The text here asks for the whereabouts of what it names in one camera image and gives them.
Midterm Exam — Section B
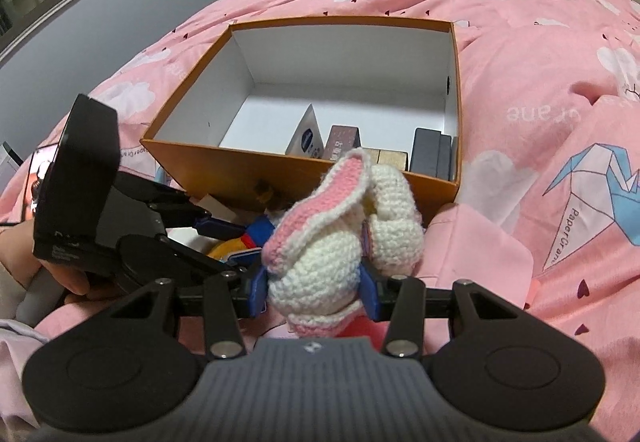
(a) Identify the smartphone with lit screen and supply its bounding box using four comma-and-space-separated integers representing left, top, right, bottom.
22, 143, 58, 220

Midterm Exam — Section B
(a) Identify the gold box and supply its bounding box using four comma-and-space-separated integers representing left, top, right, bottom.
362, 147, 408, 171

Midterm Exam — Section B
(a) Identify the grey triangular carton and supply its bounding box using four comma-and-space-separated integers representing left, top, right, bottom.
285, 104, 324, 158

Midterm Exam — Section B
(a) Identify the white pink crochet bunny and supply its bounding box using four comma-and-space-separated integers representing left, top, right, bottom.
262, 149, 424, 337

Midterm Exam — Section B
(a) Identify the dark grey box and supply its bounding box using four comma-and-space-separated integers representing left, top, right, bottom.
409, 128, 458, 181

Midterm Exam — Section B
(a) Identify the maroon box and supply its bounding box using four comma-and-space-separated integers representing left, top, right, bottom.
322, 125, 361, 162

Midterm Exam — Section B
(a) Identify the pink crane print duvet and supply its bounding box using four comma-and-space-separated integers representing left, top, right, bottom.
0, 0, 640, 442

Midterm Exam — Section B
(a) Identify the person's left hand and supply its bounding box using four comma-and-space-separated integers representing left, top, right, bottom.
1, 220, 122, 303

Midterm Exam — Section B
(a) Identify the orange cardboard storage box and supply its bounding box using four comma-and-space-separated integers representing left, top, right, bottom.
142, 16, 462, 219

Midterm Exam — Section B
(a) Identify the blue yellow plush toy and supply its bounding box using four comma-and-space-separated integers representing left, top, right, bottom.
195, 215, 276, 260

